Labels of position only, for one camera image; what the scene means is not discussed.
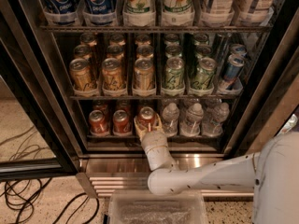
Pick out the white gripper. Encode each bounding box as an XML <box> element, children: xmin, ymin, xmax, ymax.
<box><xmin>134</xmin><ymin>114</ymin><xmax>178</xmax><ymax>171</ymax></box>

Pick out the red coke can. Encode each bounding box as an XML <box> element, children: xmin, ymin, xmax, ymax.
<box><xmin>89</xmin><ymin>110</ymin><xmax>108</xmax><ymax>136</ymax></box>
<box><xmin>113</xmin><ymin>110</ymin><xmax>131</xmax><ymax>135</ymax></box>
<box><xmin>137</xmin><ymin>106</ymin><xmax>156</xmax><ymax>131</ymax></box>

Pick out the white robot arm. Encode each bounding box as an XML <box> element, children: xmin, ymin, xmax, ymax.
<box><xmin>135</xmin><ymin>122</ymin><xmax>299</xmax><ymax>224</ymax></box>

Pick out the orange can front right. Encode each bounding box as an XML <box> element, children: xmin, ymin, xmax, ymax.
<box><xmin>134</xmin><ymin>58</ymin><xmax>155</xmax><ymax>91</ymax></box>

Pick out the orange can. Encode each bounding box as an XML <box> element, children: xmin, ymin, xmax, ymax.
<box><xmin>69</xmin><ymin>58</ymin><xmax>96</xmax><ymax>91</ymax></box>
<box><xmin>102</xmin><ymin>58</ymin><xmax>124</xmax><ymax>91</ymax></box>
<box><xmin>134</xmin><ymin>58</ymin><xmax>155</xmax><ymax>91</ymax></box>

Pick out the orange can front middle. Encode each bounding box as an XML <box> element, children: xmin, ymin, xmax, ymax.
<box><xmin>102</xmin><ymin>58</ymin><xmax>124</xmax><ymax>91</ymax></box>

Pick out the green can front left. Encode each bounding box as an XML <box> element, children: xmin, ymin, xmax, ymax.
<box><xmin>164</xmin><ymin>57</ymin><xmax>184</xmax><ymax>90</ymax></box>

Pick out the green can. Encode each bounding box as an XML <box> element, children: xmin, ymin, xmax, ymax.
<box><xmin>191</xmin><ymin>57</ymin><xmax>217</xmax><ymax>90</ymax></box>
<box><xmin>164</xmin><ymin>57</ymin><xmax>184</xmax><ymax>90</ymax></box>

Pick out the green can front right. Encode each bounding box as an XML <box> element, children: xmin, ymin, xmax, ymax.
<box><xmin>191</xmin><ymin>57</ymin><xmax>217</xmax><ymax>90</ymax></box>

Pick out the orange can front left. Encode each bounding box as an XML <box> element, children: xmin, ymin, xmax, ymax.
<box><xmin>69</xmin><ymin>58</ymin><xmax>96</xmax><ymax>91</ymax></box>

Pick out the blue red bull can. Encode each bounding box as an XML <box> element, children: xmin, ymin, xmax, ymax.
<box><xmin>219</xmin><ymin>54</ymin><xmax>245</xmax><ymax>90</ymax></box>

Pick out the glass fridge door left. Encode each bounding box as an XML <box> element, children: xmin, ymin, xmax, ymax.
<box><xmin>0</xmin><ymin>0</ymin><xmax>81</xmax><ymax>181</ymax></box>

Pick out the glass fridge door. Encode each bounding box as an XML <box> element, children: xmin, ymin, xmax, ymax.
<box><xmin>0</xmin><ymin>0</ymin><xmax>81</xmax><ymax>181</ymax></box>
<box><xmin>223</xmin><ymin>9</ymin><xmax>299</xmax><ymax>158</ymax></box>

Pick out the glass fridge door right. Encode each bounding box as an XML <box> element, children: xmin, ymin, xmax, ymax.
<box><xmin>223</xmin><ymin>9</ymin><xmax>299</xmax><ymax>158</ymax></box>

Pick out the clear water bottle left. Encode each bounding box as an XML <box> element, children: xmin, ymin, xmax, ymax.
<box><xmin>162</xmin><ymin>103</ymin><xmax>179</xmax><ymax>137</ymax></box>

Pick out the clear water bottle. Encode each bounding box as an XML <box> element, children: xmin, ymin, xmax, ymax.
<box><xmin>202</xmin><ymin>103</ymin><xmax>230</xmax><ymax>137</ymax></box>
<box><xmin>162</xmin><ymin>103</ymin><xmax>179</xmax><ymax>137</ymax></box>
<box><xmin>180</xmin><ymin>103</ymin><xmax>204</xmax><ymax>137</ymax></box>

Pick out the clear water bottle middle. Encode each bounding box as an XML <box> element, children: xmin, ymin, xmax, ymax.
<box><xmin>180</xmin><ymin>103</ymin><xmax>204</xmax><ymax>137</ymax></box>

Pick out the clear water bottle right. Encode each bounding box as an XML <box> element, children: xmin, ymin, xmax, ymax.
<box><xmin>202</xmin><ymin>103</ymin><xmax>230</xmax><ymax>137</ymax></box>

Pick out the clear plastic bin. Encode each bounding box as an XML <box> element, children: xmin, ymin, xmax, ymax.
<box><xmin>108</xmin><ymin>189</ymin><xmax>208</xmax><ymax>224</ymax></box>

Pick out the black cable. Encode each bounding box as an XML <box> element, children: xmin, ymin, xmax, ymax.
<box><xmin>0</xmin><ymin>125</ymin><xmax>101</xmax><ymax>224</ymax></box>

